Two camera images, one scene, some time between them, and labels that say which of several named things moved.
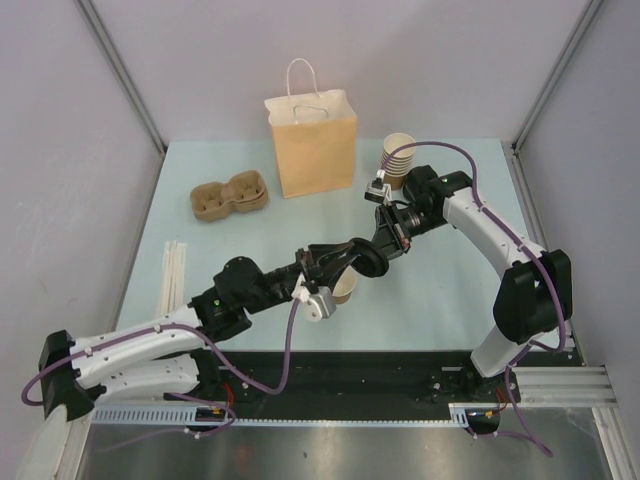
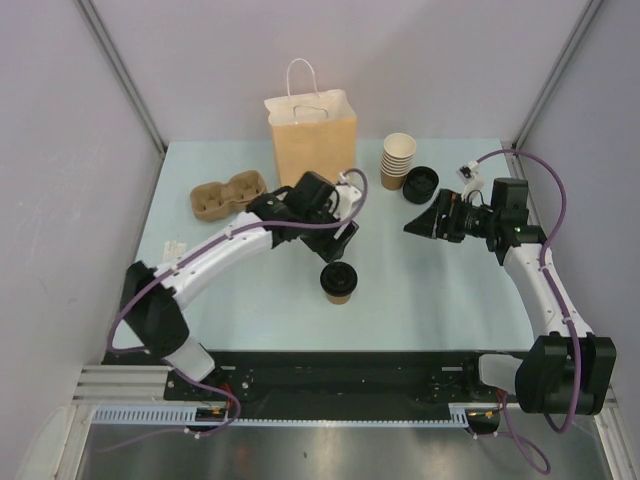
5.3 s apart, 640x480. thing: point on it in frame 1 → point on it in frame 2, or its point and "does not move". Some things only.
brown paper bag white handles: [316, 138] does not move
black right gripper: [391, 230] → [431, 222]
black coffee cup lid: [371, 261] → [338, 278]
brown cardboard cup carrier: [244, 192] does not move
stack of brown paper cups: [400, 163] does not move
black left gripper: [329, 266] → [328, 246]
